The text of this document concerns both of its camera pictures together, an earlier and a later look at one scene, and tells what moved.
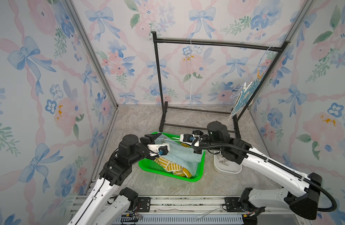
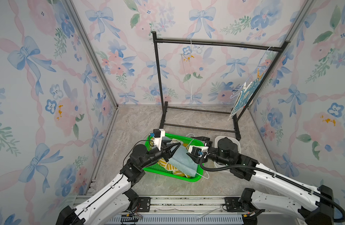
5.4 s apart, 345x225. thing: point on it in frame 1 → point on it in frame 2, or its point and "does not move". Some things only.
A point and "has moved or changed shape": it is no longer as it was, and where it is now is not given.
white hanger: x=161 y=139 has moved or changed shape
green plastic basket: x=151 y=165 does not move
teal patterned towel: x=244 y=96 does not move
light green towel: x=182 y=155 has moved or changed shape
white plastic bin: x=233 y=167 → x=234 y=139
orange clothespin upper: x=258 y=74 does not move
